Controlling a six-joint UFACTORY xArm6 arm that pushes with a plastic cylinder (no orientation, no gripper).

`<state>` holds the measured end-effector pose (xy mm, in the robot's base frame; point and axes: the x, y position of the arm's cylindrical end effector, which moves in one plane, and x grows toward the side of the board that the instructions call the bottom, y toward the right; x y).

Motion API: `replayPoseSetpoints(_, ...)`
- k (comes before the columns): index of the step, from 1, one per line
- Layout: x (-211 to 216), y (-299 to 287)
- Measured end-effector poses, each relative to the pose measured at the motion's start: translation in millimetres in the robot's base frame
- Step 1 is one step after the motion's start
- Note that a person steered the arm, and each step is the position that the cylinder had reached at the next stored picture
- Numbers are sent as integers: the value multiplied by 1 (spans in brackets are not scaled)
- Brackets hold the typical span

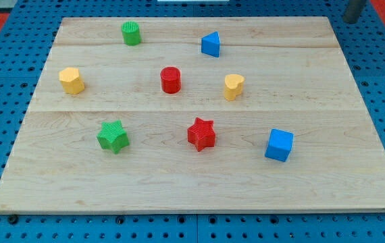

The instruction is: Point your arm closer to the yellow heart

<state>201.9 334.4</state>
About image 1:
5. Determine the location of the light wooden board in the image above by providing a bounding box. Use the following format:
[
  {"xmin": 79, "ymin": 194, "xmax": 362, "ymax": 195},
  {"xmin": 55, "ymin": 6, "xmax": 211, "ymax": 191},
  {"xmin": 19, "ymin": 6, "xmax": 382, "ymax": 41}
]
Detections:
[{"xmin": 0, "ymin": 17, "xmax": 385, "ymax": 215}]

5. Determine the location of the yellow hexagon block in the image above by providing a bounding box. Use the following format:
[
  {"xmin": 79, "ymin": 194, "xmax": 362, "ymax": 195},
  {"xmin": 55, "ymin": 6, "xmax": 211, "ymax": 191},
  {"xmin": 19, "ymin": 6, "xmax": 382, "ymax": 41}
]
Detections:
[{"xmin": 59, "ymin": 67, "xmax": 85, "ymax": 95}]

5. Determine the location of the red star block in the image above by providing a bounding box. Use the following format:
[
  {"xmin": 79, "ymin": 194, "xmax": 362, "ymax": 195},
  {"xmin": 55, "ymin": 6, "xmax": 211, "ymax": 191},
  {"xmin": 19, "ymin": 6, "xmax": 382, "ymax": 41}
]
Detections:
[{"xmin": 187, "ymin": 117, "xmax": 216, "ymax": 152}]

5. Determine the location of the blue cube block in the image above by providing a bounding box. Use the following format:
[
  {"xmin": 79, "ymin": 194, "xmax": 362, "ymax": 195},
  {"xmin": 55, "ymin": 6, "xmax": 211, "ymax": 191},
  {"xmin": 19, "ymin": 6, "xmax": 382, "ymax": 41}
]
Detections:
[{"xmin": 264, "ymin": 128, "xmax": 294, "ymax": 162}]

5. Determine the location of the blue triangular prism block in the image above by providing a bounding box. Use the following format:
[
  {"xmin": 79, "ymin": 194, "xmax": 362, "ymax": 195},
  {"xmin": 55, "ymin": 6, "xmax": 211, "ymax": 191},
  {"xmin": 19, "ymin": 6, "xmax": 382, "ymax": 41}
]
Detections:
[{"xmin": 201, "ymin": 32, "xmax": 220, "ymax": 57}]

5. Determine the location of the yellow heart block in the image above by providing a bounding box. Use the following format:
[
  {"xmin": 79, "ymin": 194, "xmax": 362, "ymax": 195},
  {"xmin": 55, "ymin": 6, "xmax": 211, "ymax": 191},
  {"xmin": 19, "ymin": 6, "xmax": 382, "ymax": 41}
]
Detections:
[{"xmin": 223, "ymin": 74, "xmax": 245, "ymax": 101}]

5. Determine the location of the green cylinder block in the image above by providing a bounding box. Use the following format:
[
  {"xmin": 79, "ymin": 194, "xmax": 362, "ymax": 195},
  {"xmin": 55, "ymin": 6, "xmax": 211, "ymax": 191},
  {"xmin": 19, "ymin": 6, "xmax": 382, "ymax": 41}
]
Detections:
[{"xmin": 121, "ymin": 21, "xmax": 141, "ymax": 46}]

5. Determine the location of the red cylinder block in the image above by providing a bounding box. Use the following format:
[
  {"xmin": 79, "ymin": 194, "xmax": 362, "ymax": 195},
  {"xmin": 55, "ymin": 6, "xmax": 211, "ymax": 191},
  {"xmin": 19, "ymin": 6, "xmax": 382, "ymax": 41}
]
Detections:
[{"xmin": 160, "ymin": 66, "xmax": 182, "ymax": 94}]

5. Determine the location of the green star block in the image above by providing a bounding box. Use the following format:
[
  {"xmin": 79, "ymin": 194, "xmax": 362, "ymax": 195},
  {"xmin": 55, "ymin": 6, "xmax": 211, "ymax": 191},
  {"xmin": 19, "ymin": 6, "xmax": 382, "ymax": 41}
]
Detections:
[{"xmin": 97, "ymin": 120, "xmax": 130, "ymax": 154}]

